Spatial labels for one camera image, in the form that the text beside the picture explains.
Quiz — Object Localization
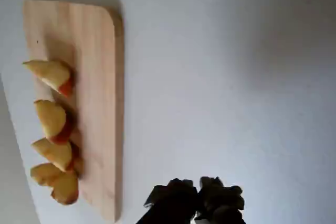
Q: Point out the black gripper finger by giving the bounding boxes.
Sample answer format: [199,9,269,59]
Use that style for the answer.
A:
[136,178,199,224]
[196,176,245,224]

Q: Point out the apple slice with red skin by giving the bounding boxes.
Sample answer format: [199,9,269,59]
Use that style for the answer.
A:
[33,99,75,145]
[22,60,75,98]

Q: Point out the large notched apple slice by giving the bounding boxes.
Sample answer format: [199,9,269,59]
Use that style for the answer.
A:
[29,163,80,206]

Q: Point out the wooden cutting board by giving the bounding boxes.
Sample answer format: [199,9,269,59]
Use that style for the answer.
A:
[23,0,124,222]

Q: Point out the thin pale apple slice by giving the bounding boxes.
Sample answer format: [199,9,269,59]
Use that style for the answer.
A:
[30,137,74,173]

